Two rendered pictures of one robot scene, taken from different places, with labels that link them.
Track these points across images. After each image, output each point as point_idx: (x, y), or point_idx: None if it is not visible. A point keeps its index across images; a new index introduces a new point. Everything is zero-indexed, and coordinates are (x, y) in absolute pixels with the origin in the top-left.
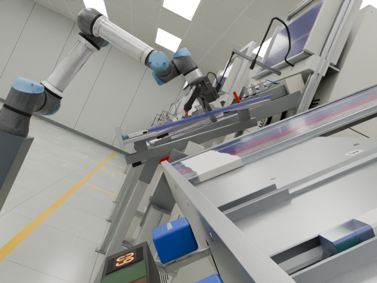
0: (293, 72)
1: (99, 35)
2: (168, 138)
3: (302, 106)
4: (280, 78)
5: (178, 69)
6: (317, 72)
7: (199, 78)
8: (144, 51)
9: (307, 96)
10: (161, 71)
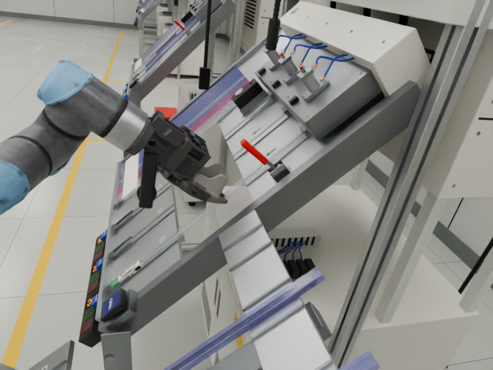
0: (388, 4)
1: None
2: (128, 314)
3: (427, 135)
4: (348, 1)
5: (75, 133)
6: (474, 26)
7: (141, 138)
8: None
9: (441, 106)
10: (17, 202)
